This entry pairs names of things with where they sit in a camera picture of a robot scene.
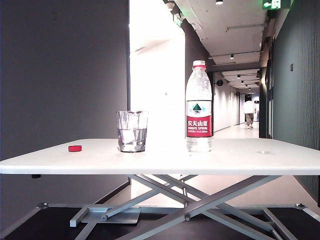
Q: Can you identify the clear water bottle red label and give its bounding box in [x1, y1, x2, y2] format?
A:
[185, 59, 213, 153]

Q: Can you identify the green wall-mounted exit sign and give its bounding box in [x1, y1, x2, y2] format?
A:
[172, 13, 183, 28]

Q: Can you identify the person in white top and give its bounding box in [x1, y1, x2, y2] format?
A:
[243, 99, 258, 129]

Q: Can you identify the clear faceted glass cup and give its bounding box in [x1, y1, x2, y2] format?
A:
[116, 110, 149, 153]

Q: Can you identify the grey scissor lift table frame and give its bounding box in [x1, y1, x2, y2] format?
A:
[36, 174, 320, 240]

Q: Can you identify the white ceiling conduit pipe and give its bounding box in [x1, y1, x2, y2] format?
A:
[225, 23, 266, 33]

